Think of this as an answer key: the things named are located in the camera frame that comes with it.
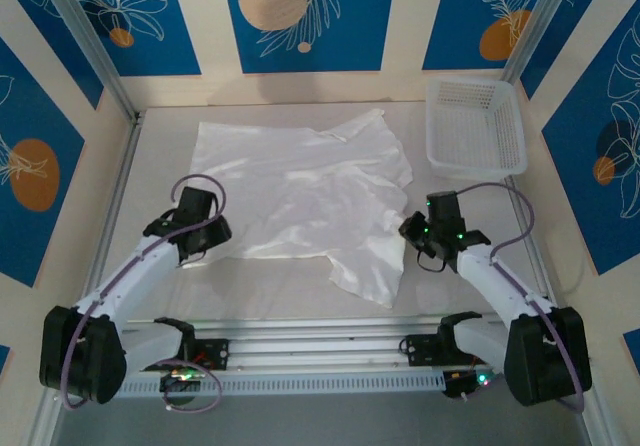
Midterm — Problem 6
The white t-shirt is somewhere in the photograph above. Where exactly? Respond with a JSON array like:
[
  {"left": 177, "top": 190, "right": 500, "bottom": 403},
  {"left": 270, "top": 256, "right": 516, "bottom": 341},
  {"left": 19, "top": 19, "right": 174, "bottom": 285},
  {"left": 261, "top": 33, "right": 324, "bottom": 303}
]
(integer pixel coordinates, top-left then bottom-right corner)
[{"left": 177, "top": 108, "right": 415, "bottom": 311}]

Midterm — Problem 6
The white perforated plastic basket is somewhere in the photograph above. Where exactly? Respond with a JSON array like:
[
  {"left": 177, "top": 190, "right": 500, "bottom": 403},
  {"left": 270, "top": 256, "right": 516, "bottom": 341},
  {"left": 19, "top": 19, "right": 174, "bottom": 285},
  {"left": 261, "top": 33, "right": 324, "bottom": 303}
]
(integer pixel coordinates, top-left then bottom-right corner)
[{"left": 424, "top": 75, "right": 530, "bottom": 183}]

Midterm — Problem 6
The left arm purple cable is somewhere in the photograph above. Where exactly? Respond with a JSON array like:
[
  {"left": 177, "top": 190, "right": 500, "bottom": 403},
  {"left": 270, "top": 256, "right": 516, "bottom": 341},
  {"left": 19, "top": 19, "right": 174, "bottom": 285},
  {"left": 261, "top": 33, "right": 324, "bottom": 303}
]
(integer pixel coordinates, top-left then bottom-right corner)
[{"left": 60, "top": 173, "right": 229, "bottom": 414}]

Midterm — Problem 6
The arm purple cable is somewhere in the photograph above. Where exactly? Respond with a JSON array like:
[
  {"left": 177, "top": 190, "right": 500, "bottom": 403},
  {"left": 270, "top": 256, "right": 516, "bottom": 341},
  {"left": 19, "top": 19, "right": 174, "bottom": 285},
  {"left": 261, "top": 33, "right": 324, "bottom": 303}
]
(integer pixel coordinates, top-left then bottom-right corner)
[
  {"left": 60, "top": 173, "right": 229, "bottom": 414},
  {"left": 454, "top": 181, "right": 586, "bottom": 413}
]

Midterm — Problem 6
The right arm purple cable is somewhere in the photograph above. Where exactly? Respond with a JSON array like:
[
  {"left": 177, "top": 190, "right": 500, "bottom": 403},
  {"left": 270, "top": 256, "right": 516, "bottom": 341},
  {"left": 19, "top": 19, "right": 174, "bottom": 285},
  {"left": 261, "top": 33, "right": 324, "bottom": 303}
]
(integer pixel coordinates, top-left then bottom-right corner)
[{"left": 454, "top": 181, "right": 586, "bottom": 413}]

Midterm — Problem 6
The aluminium table side rail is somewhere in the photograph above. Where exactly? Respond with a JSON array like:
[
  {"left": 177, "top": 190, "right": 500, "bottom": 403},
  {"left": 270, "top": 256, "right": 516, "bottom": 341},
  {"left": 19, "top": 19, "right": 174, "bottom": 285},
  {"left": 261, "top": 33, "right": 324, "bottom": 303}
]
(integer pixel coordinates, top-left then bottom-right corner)
[
  {"left": 102, "top": 110, "right": 146, "bottom": 237},
  {"left": 504, "top": 175, "right": 562, "bottom": 325}
]

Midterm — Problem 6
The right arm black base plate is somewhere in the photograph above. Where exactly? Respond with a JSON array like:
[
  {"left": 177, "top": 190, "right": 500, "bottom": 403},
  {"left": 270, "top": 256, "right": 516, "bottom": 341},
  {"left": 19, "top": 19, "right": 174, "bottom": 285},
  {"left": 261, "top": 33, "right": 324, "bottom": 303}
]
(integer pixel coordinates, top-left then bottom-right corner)
[{"left": 399, "top": 333, "right": 499, "bottom": 367}]

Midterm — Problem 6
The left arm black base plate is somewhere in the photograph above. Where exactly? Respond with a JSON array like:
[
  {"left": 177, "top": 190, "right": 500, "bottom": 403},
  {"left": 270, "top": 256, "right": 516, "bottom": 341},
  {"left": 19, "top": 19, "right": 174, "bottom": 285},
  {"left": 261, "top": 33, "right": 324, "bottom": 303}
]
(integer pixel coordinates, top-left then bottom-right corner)
[{"left": 138, "top": 338, "right": 231, "bottom": 372}]

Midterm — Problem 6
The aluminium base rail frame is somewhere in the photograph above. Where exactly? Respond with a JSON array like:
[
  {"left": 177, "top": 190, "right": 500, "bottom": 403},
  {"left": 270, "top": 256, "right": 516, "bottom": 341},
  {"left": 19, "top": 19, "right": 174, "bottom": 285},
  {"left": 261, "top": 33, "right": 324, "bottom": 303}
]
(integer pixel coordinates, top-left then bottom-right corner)
[{"left": 42, "top": 315, "right": 591, "bottom": 380}]

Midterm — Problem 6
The blue floral wall panel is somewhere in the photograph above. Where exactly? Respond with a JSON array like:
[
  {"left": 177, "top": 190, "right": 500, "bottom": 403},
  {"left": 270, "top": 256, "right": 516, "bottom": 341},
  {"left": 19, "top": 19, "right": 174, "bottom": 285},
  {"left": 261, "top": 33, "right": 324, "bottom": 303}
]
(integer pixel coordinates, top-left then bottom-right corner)
[
  {"left": 221, "top": 0, "right": 399, "bottom": 74},
  {"left": 542, "top": 13, "right": 640, "bottom": 276},
  {"left": 0, "top": 0, "right": 105, "bottom": 111},
  {"left": 64, "top": 0, "right": 202, "bottom": 78},
  {"left": 519, "top": 0, "right": 615, "bottom": 101},
  {"left": 422, "top": 0, "right": 556, "bottom": 72},
  {"left": 0, "top": 35, "right": 86, "bottom": 289}
]

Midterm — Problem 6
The grey slotted cable duct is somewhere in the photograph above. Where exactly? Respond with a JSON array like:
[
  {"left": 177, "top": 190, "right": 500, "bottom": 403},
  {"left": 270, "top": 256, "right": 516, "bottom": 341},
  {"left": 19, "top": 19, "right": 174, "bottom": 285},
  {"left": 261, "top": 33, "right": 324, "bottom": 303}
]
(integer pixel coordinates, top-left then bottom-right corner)
[{"left": 62, "top": 371, "right": 446, "bottom": 398}]

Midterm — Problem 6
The aluminium corner post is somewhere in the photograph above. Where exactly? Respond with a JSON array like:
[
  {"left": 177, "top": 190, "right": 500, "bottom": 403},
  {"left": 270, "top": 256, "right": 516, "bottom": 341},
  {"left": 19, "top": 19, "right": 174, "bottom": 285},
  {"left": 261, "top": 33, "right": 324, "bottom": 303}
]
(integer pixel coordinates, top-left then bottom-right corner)
[
  {"left": 37, "top": 0, "right": 142, "bottom": 122},
  {"left": 502, "top": 0, "right": 571, "bottom": 85}
]

